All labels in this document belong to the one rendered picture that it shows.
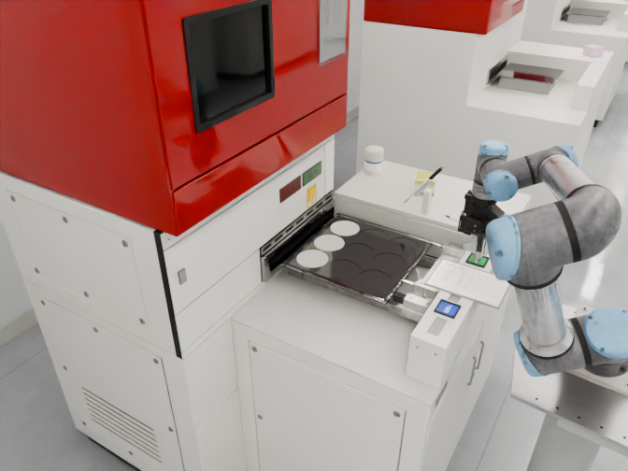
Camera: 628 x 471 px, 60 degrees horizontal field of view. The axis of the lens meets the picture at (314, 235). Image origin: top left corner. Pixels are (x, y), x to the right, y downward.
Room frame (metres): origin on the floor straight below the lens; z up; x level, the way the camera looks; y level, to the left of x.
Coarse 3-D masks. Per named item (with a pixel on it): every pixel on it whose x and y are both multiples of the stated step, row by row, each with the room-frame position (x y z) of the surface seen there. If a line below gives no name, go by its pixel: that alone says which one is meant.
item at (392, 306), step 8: (288, 272) 1.45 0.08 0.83; (296, 272) 1.43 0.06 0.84; (312, 280) 1.40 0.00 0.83; (320, 280) 1.39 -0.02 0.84; (328, 288) 1.37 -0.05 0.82; (336, 288) 1.36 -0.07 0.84; (352, 296) 1.33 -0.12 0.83; (360, 296) 1.31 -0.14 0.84; (376, 304) 1.29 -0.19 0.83; (392, 304) 1.26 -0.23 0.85; (400, 304) 1.26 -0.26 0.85; (392, 312) 1.26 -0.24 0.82; (400, 312) 1.25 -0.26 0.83
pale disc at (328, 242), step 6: (318, 240) 1.53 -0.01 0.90; (324, 240) 1.53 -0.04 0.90; (330, 240) 1.53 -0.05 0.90; (336, 240) 1.53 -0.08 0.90; (342, 240) 1.53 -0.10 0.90; (318, 246) 1.50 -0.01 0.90; (324, 246) 1.50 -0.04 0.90; (330, 246) 1.50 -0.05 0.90; (336, 246) 1.50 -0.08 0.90; (342, 246) 1.50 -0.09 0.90
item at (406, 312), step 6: (438, 258) 1.46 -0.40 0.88; (444, 258) 1.46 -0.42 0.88; (450, 258) 1.46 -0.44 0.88; (456, 258) 1.46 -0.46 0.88; (432, 270) 1.39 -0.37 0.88; (426, 276) 1.36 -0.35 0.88; (414, 294) 1.27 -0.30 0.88; (420, 294) 1.27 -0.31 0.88; (432, 300) 1.24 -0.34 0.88; (402, 312) 1.21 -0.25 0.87; (408, 312) 1.20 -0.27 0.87; (414, 312) 1.19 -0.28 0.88; (408, 318) 1.19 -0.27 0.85; (414, 318) 1.19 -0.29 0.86; (420, 318) 1.18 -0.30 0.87
